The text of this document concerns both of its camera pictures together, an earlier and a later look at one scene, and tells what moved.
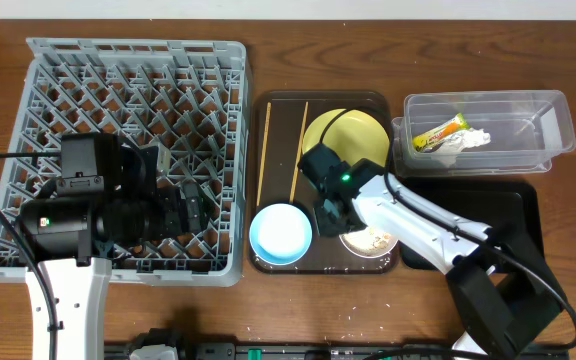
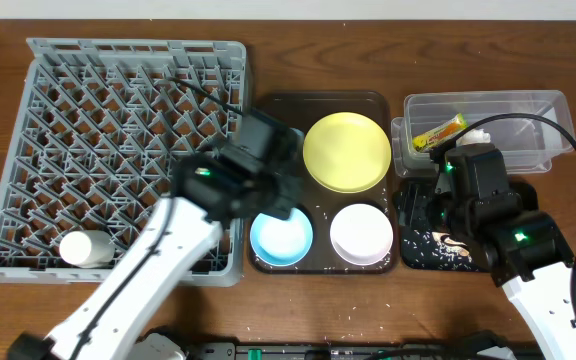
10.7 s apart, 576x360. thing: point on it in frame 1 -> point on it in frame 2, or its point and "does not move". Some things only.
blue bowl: [280, 234] does not move
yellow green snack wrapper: [434, 137] does not move
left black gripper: [191, 206] -> [282, 198]
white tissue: [448, 153] does not move
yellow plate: [357, 135] does not move
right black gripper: [330, 220] -> [419, 206]
